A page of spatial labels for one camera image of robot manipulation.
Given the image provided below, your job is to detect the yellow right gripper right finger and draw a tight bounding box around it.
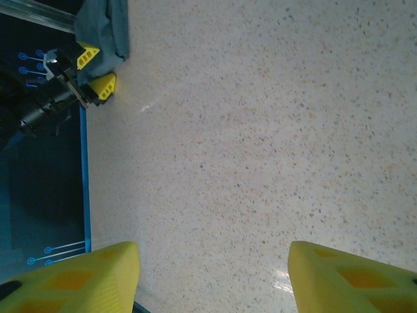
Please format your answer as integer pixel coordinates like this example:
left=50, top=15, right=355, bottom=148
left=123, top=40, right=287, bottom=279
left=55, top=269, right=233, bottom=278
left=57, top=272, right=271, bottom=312
left=288, top=241, right=417, bottom=313

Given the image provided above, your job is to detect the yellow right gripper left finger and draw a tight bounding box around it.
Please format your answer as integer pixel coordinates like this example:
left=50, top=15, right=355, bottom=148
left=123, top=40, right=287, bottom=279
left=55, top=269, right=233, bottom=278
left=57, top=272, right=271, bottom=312
left=0, top=241, right=141, bottom=313

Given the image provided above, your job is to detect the aluminium left side rail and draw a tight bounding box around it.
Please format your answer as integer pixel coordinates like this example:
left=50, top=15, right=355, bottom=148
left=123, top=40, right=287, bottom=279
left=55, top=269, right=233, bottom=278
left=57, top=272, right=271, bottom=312
left=0, top=0, right=81, bottom=34

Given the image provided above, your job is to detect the grey t-shirt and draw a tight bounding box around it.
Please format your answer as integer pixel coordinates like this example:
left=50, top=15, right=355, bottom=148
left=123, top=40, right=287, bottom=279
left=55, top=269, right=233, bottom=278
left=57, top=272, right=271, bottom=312
left=74, top=0, right=130, bottom=86

